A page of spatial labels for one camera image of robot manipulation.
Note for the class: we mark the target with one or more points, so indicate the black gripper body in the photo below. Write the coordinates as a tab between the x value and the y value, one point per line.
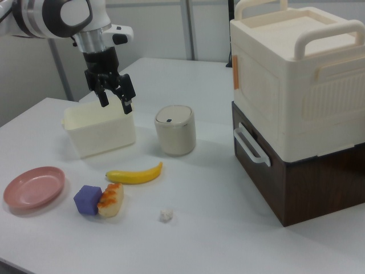
101	64

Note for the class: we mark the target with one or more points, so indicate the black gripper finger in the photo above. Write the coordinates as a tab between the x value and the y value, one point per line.
103	98
127	92

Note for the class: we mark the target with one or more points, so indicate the beige push-lid trash can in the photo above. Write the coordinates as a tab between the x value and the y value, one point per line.
175	134

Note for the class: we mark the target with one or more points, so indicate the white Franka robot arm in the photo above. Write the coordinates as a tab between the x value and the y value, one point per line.
42	17

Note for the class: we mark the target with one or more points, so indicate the cream plastic open bin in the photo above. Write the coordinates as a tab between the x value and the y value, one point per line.
99	134

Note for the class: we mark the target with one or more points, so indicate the yellow toy banana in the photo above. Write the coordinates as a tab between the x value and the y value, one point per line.
134	177

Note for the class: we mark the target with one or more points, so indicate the purple foam cube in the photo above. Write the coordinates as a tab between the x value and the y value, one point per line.
87	201

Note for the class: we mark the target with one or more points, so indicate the toy bread with orange glaze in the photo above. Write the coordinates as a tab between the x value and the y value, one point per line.
112	202

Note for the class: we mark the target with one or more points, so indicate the orange strip on storage box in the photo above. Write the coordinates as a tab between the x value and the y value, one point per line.
236	72

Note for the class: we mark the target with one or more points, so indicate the pink plastic plate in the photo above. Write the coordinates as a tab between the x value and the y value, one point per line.
34	188

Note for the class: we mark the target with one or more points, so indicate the crumpled white paper ball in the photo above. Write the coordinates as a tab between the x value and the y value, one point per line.
166	215

